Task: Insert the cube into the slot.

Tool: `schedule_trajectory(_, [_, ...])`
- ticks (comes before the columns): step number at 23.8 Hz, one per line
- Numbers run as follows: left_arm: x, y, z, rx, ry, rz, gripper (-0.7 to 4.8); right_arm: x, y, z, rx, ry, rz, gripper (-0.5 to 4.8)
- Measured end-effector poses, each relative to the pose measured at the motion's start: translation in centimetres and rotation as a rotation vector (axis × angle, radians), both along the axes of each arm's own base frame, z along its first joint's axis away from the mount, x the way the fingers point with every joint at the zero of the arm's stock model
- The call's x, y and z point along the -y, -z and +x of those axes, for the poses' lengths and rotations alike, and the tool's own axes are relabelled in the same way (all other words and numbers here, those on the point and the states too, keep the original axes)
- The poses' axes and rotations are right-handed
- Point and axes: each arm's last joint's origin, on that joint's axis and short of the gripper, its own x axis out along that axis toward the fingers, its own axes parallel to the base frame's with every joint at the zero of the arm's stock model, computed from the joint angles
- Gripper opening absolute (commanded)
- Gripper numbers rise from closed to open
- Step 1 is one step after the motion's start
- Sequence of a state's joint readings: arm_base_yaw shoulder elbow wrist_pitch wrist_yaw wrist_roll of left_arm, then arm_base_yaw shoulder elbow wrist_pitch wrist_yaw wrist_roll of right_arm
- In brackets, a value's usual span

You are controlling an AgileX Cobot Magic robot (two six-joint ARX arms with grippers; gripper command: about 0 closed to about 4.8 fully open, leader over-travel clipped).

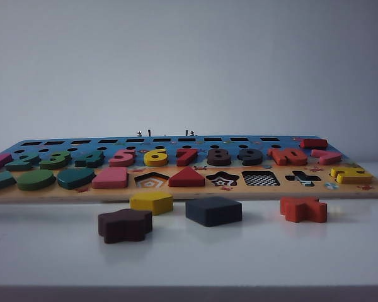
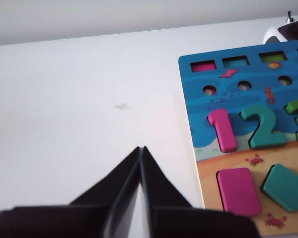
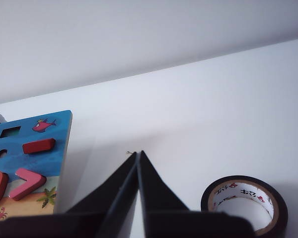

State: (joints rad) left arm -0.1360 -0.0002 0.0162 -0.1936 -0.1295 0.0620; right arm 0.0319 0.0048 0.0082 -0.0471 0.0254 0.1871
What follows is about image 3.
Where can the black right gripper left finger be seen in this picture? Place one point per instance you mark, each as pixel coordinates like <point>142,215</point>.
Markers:
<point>114,193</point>

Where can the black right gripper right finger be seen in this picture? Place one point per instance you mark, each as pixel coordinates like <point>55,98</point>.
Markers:
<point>155,196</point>

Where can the pink greater-than sign piece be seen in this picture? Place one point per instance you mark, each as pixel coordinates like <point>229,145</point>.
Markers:
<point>27,183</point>

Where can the red minus sign piece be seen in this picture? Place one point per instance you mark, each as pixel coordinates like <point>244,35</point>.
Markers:
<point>38,146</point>

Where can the blue wooden puzzle board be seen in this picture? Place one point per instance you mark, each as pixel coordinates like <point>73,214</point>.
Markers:
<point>15,161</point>

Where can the black tape roll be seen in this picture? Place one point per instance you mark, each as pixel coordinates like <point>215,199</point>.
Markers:
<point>283,210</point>

